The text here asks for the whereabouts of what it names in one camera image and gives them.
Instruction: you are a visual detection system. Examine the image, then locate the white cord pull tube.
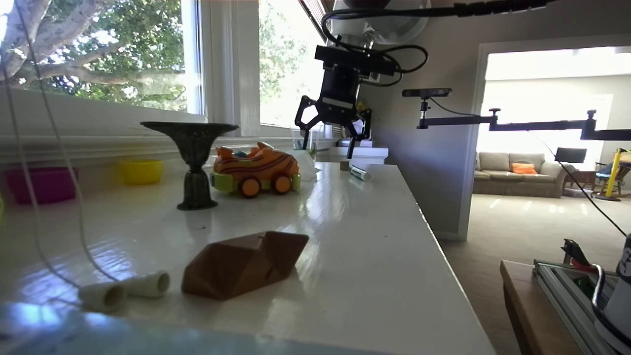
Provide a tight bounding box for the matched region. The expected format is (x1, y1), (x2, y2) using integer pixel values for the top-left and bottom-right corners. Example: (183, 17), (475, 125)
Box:
(120, 269), (172, 299)
(77, 279), (128, 313)

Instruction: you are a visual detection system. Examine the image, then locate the clear plastic cup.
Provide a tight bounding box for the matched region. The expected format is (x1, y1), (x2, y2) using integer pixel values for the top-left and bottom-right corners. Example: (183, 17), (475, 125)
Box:
(294, 139), (322, 173)

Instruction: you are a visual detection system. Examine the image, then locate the orange cushion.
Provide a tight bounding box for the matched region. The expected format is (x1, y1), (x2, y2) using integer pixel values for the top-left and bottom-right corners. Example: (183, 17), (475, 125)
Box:
(511, 159), (540, 175)

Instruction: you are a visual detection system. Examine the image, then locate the yellow bowl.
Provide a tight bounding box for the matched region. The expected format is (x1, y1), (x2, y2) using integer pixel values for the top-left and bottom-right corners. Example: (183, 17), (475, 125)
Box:
(116, 157), (166, 187)

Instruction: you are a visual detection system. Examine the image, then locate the beige sofa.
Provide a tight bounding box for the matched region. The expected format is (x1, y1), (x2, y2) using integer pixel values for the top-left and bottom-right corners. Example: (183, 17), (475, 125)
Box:
(473, 149), (568, 198)

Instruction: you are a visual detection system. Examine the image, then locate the magenta bowl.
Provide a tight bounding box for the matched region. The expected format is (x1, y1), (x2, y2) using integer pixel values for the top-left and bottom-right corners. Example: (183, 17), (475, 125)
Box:
(2, 163), (79, 204)

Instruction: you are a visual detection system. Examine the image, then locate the dark green marker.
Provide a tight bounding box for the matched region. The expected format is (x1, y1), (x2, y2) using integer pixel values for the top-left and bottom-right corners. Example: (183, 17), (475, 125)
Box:
(347, 163), (371, 183)

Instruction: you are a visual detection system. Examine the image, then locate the red black clamp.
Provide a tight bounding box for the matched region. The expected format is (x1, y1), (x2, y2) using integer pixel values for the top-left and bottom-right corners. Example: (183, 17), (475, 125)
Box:
(560, 236), (603, 277)

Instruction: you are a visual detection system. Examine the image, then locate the black monitor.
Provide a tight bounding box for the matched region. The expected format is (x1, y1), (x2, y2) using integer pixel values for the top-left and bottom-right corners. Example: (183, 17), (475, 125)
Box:
(554, 145), (590, 165)

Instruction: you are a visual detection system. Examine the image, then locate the orange toy car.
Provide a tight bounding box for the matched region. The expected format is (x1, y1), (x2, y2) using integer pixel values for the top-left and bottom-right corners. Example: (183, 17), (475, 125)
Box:
(211, 139), (302, 198)

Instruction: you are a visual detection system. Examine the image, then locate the black external camera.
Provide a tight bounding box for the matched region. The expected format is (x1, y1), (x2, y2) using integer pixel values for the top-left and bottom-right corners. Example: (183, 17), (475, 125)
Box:
(400, 84), (454, 100)

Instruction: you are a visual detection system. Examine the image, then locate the dark goblet shaped stand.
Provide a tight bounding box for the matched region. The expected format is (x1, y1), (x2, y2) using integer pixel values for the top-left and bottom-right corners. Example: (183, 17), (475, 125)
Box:
(138, 118), (241, 210)

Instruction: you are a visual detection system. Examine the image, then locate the thin black cable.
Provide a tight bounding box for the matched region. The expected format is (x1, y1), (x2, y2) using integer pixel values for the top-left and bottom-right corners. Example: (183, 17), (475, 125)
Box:
(542, 141), (631, 240)

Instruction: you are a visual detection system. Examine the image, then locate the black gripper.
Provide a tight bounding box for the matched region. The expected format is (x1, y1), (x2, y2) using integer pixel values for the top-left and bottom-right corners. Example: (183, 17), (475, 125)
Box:
(292, 62), (375, 161)

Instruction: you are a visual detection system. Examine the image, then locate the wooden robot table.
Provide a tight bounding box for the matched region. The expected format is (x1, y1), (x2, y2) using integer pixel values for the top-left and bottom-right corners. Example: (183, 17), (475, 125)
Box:
(499, 256), (594, 355)

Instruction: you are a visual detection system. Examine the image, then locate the white blind cord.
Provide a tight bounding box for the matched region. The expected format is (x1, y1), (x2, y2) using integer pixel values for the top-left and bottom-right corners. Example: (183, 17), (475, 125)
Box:
(0, 60), (85, 293)
(14, 0), (124, 283)

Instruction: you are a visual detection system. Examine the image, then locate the white crumpled plastic sheet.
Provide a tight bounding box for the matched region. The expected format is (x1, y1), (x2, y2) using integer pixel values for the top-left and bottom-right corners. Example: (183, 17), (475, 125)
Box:
(292, 155), (323, 185)

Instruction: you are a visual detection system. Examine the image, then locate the yellow stand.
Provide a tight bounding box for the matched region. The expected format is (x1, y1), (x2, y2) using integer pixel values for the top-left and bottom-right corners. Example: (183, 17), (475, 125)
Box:
(602, 145), (631, 202)

